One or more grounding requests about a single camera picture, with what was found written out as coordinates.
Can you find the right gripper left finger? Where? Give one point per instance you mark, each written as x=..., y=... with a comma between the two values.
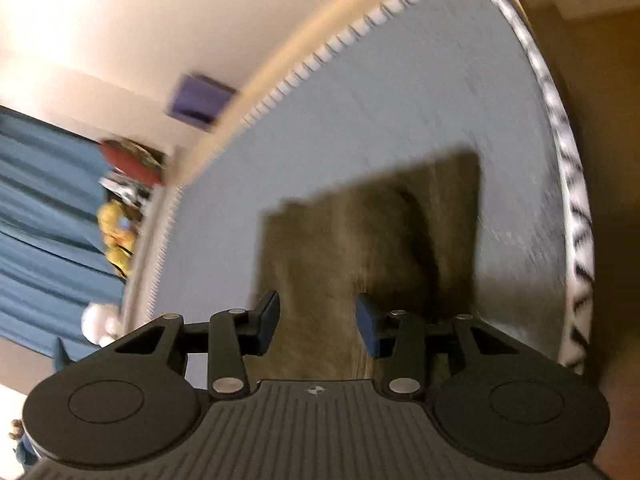
x=236, y=333

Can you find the blue curtain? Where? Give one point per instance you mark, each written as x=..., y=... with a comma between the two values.
x=52, y=252

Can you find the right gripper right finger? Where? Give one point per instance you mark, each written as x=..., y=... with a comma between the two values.
x=393, y=336

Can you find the white round plush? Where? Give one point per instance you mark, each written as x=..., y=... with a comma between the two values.
x=101, y=324

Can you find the dark red cushion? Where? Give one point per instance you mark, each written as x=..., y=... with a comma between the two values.
x=134, y=161

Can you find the yellow plush toy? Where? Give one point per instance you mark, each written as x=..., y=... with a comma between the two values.
x=118, y=235

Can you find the purple box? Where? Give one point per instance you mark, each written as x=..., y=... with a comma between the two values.
x=199, y=100

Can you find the olive corduroy pants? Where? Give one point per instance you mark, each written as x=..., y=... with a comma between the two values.
x=405, y=237

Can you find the blue shark plush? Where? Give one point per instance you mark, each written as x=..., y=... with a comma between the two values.
x=25, y=453

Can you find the wooden bed frame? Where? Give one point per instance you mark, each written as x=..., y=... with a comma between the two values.
x=350, y=20

